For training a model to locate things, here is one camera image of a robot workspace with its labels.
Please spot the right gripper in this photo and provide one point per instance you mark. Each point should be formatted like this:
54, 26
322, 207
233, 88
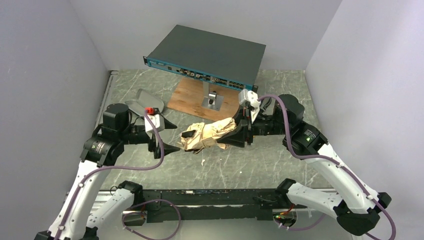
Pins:
247, 127

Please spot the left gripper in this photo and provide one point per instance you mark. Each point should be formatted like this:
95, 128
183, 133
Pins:
153, 137

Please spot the beige umbrella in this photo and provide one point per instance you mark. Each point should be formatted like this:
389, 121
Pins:
199, 136

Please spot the grey black umbrella case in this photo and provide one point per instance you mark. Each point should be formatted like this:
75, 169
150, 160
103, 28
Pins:
144, 99

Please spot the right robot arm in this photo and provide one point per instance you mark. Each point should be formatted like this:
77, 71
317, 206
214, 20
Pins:
355, 206

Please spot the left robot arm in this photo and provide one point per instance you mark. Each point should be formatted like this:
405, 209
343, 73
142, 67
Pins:
77, 220

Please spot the wooden base board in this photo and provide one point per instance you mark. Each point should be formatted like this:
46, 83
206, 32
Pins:
191, 97

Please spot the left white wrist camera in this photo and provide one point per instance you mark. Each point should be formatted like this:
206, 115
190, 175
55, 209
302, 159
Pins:
153, 118

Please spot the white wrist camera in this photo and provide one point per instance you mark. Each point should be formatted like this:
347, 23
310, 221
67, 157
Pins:
153, 118
250, 100

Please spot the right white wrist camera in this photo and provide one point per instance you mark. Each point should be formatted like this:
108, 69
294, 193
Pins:
250, 100

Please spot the metal stand bracket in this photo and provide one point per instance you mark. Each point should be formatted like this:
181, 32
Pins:
211, 100

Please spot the teal network switch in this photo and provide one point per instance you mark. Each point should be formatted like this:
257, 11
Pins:
209, 57

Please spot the aluminium frame rail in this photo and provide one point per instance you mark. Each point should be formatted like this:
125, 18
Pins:
107, 95

